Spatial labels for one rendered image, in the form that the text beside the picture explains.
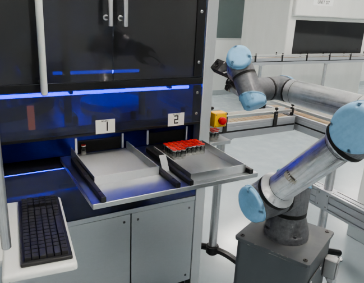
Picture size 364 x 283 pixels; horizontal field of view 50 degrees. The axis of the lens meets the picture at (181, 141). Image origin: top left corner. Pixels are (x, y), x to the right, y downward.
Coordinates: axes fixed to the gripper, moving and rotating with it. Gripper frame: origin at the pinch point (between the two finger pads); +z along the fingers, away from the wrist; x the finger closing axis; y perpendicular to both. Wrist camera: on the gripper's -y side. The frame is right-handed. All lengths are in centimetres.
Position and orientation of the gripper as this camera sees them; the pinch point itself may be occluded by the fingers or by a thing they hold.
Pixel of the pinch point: (234, 86)
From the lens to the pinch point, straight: 155.0
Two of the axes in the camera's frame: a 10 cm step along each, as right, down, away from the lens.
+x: 6.5, -7.6, 0.4
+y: 7.5, 6.3, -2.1
